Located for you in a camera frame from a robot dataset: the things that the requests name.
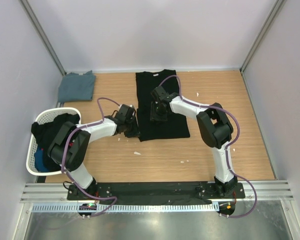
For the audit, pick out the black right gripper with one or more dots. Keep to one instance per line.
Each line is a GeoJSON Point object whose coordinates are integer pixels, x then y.
{"type": "Point", "coordinates": [154, 116]}

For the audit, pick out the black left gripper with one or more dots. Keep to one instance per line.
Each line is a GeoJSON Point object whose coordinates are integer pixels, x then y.
{"type": "Point", "coordinates": [135, 132]}

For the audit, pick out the black t-shirt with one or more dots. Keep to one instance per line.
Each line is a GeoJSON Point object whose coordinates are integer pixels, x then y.
{"type": "Point", "coordinates": [175, 126]}

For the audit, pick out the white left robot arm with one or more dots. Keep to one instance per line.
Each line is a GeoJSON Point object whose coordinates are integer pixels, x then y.
{"type": "Point", "coordinates": [69, 147]}

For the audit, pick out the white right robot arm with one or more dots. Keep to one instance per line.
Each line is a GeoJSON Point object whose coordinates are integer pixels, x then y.
{"type": "Point", "coordinates": [214, 126]}

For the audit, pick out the folded teal t-shirt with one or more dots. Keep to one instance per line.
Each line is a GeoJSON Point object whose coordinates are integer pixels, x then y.
{"type": "Point", "coordinates": [76, 87]}

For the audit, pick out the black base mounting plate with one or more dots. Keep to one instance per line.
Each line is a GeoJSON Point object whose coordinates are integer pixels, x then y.
{"type": "Point", "coordinates": [164, 193]}

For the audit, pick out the white laundry basket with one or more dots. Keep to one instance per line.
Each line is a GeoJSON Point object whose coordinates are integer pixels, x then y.
{"type": "Point", "coordinates": [45, 117]}

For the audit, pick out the black clothes pile in basket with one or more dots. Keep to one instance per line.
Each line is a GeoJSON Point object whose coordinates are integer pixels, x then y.
{"type": "Point", "coordinates": [45, 134]}

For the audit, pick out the blue garment in basket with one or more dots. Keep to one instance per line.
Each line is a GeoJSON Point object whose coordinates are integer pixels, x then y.
{"type": "Point", "coordinates": [38, 161]}

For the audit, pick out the slotted cable duct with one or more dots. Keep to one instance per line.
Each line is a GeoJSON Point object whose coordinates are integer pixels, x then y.
{"type": "Point", "coordinates": [92, 208]}

